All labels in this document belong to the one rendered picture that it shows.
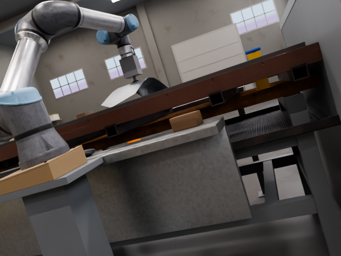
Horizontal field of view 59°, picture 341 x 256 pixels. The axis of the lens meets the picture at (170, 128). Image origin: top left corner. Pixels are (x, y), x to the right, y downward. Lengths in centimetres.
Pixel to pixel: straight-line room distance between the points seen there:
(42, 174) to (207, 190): 58
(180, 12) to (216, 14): 137
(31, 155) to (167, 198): 53
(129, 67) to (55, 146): 79
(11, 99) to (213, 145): 66
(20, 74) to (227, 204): 86
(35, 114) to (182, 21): 1129
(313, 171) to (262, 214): 25
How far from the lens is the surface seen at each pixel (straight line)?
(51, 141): 95
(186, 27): 1203
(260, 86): 127
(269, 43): 1195
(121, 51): 164
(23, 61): 120
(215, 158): 110
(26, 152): 96
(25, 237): 164
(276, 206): 126
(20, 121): 96
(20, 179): 92
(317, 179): 122
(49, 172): 87
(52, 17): 124
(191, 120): 103
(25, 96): 97
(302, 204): 126
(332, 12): 88
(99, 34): 157
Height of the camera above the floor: 78
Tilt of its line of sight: 4 degrees down
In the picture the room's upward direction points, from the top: 18 degrees counter-clockwise
